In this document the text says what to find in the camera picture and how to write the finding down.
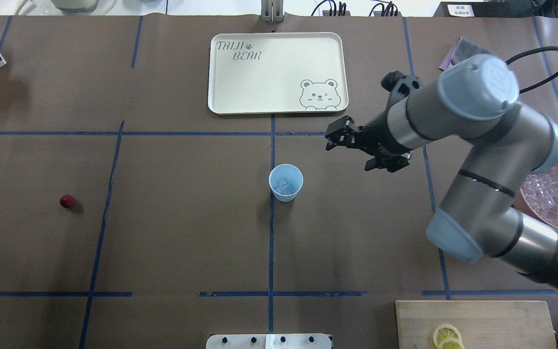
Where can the red strawberry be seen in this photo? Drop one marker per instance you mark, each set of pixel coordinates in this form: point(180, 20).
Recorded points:
point(67, 201)

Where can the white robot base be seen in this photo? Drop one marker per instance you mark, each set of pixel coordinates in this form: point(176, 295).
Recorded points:
point(270, 341)

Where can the clear ice cube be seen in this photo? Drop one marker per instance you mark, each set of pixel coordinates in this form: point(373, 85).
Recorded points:
point(284, 187)

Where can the lemon slice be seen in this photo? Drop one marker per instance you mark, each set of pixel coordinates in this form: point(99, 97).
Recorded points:
point(446, 332)
point(450, 343)

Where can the light blue cup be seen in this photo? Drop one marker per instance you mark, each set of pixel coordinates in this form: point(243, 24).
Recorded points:
point(292, 174)

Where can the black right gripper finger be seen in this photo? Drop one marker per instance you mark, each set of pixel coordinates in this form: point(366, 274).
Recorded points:
point(344, 126)
point(375, 163)

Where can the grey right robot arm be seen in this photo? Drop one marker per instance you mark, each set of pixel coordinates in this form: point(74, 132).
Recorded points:
point(478, 101)

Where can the grey folded cloth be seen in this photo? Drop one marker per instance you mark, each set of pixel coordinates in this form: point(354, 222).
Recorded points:
point(461, 50)

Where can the wooden cutting board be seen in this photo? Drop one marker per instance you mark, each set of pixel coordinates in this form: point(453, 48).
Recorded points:
point(482, 324)

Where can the aluminium frame post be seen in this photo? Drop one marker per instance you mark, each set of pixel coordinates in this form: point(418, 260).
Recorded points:
point(272, 11)

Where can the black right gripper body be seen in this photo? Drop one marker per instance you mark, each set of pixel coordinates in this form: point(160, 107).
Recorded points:
point(377, 132)

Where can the cream bear tray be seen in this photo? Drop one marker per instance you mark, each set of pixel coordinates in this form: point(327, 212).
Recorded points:
point(277, 72)

